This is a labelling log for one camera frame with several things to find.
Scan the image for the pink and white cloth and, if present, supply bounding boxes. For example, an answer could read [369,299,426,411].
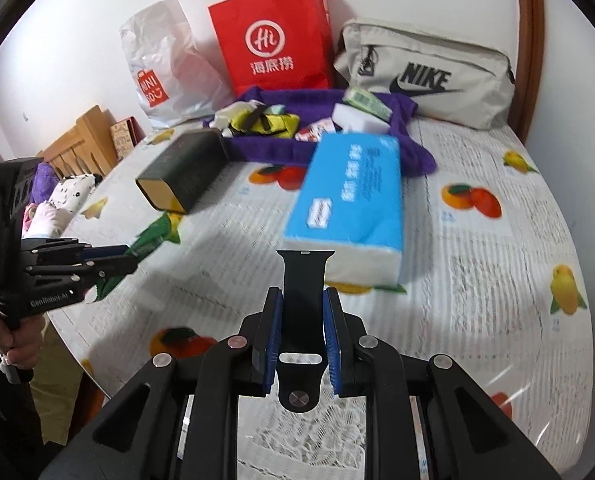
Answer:
[22,202,73,238]

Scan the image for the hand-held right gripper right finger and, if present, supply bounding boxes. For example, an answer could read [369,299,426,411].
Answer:
[322,287,561,480]

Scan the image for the white spotted cloth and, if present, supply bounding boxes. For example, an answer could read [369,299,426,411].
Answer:
[45,174,103,216]

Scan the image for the yellow cloth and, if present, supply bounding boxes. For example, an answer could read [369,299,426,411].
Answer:
[228,110,301,140]

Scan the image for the purple fluffy cloth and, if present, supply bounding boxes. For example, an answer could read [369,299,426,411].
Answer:
[32,162,59,206]

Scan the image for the grey waist bag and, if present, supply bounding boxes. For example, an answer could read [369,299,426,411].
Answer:
[333,19,517,130]

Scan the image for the blue tissue pack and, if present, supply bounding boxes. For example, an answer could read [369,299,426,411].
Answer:
[282,132,404,283]

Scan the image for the green and white packet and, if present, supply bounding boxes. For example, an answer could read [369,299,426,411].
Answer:
[342,87,394,122]

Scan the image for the dark green tin box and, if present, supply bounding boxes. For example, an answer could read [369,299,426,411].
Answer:
[135,129,230,214]

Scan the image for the person's left hand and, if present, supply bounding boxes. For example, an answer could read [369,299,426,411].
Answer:
[0,312,47,370]

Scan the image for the white sponge block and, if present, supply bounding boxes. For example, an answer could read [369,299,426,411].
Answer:
[331,102,391,136]

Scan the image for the white plastic shopping bag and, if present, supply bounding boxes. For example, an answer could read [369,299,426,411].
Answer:
[119,0,236,131]

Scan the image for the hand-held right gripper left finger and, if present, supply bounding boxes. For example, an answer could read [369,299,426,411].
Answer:
[38,287,284,480]

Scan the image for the white colourful snack packet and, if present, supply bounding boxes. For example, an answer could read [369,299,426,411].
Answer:
[295,119,335,143]

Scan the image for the red paper bag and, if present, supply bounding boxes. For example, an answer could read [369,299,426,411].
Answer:
[208,0,335,98]

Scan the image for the black watch strap with stud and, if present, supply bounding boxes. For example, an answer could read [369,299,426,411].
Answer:
[276,249,337,413]

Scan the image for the fruit print tablecloth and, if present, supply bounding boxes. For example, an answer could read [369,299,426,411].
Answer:
[48,117,595,480]

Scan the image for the light wooden furniture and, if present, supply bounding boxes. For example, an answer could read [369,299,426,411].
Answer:
[38,105,121,186]

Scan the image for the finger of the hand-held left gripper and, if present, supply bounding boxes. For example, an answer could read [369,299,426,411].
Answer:
[26,256,138,287]
[24,239,131,267]

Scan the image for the purple towel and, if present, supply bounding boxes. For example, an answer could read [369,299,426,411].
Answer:
[202,86,438,178]

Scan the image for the small green packet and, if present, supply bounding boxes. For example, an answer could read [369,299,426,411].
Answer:
[94,230,178,302]

